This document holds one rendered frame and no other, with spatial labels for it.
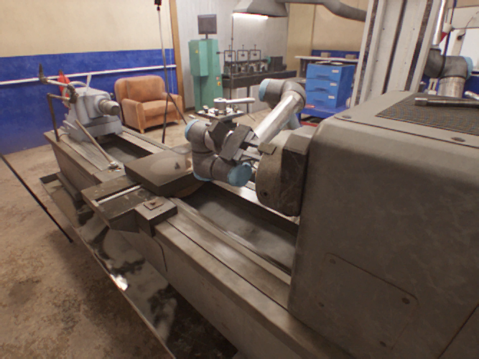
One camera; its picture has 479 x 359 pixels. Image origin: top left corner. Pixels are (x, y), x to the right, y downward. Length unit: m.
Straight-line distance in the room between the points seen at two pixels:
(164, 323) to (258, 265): 0.58
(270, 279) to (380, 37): 1.45
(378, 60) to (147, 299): 1.77
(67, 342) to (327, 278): 1.59
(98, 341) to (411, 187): 1.70
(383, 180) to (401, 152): 0.05
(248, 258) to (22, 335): 1.53
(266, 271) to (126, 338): 1.13
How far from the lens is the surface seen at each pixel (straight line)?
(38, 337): 2.00
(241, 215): 1.21
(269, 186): 0.69
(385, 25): 1.78
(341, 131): 0.43
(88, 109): 1.92
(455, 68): 1.77
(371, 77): 1.79
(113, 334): 1.81
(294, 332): 0.72
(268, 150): 0.70
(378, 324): 0.58
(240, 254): 0.87
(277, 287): 0.79
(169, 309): 1.30
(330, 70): 2.79
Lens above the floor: 1.45
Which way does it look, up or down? 29 degrees down
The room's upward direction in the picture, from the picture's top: straight up
